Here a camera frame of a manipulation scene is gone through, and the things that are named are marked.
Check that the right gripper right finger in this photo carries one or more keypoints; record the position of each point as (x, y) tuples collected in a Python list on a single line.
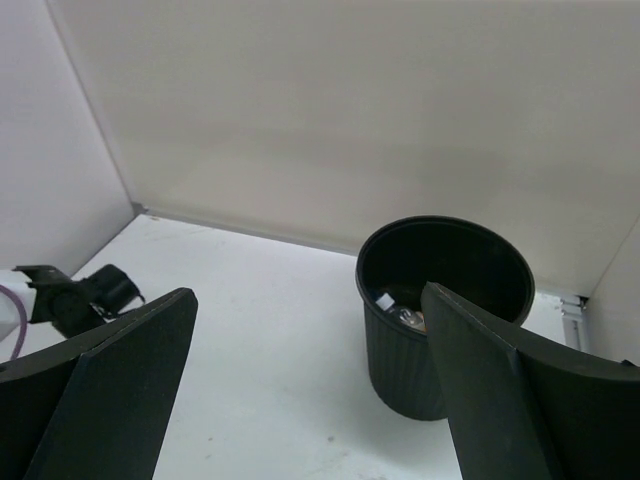
[(521, 406)]

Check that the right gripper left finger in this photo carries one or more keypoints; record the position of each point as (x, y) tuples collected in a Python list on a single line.
[(97, 406)]

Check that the clear plastic bottle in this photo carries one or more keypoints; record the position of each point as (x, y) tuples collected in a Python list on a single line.
[(391, 308)]

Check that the black plastic bin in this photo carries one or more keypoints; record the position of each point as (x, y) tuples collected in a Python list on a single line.
[(398, 260)]

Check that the orange plastic bottle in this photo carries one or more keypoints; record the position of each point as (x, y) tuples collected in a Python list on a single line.
[(418, 322)]

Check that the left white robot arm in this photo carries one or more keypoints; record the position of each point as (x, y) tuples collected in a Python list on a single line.
[(40, 294)]

